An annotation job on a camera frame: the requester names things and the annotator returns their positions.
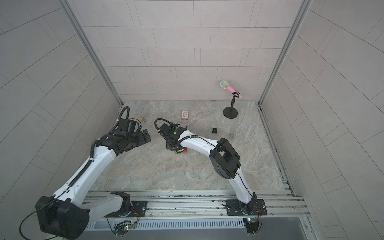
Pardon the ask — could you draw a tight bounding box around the black microphone stand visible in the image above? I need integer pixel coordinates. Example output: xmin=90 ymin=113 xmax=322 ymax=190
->
xmin=223 ymin=92 xmax=240 ymax=119

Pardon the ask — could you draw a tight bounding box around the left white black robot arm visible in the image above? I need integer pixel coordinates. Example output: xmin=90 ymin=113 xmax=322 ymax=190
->
xmin=35 ymin=107 xmax=151 ymax=240

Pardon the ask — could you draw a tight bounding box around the right circuit board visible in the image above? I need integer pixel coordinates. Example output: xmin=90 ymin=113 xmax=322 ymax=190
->
xmin=243 ymin=218 xmax=263 ymax=235

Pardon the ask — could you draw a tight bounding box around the aluminium rail frame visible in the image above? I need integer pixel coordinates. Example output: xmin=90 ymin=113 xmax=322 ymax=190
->
xmin=82 ymin=187 xmax=313 ymax=235

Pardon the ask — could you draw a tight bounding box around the left circuit board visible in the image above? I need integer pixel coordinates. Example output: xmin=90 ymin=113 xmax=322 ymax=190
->
xmin=115 ymin=221 xmax=139 ymax=236

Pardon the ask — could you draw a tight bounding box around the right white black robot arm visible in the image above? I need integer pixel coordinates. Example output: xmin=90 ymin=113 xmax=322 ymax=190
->
xmin=154 ymin=118 xmax=267 ymax=218

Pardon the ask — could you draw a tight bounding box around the pink toy microphone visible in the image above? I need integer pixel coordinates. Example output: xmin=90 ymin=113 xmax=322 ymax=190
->
xmin=220 ymin=80 xmax=242 ymax=99

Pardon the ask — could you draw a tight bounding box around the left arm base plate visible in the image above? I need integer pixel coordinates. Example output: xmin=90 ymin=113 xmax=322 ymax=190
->
xmin=105 ymin=201 xmax=148 ymax=218

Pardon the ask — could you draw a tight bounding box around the circuit board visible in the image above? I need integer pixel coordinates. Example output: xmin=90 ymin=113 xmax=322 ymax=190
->
xmin=243 ymin=218 xmax=263 ymax=235
xmin=115 ymin=221 xmax=139 ymax=236

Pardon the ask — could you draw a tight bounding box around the red white card box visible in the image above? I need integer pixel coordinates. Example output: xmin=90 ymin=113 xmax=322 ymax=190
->
xmin=181 ymin=110 xmax=189 ymax=120

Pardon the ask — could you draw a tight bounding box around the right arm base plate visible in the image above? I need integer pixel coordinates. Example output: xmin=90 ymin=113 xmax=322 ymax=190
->
xmin=222 ymin=199 xmax=268 ymax=216

